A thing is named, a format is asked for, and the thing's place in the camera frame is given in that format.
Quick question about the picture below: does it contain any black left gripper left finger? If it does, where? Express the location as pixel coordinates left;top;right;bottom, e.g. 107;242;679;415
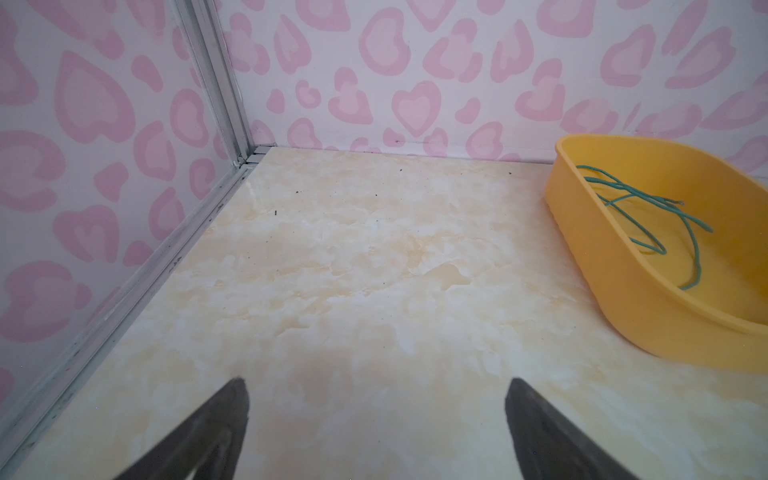
116;377;249;480

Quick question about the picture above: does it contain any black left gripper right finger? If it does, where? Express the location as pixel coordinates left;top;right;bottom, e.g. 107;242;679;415
505;377;637;480

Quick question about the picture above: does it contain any green cable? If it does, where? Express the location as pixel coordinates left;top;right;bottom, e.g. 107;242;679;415
576;164;715;292

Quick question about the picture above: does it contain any aluminium frame post left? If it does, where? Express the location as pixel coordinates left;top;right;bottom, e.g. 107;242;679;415
174;0;271;168

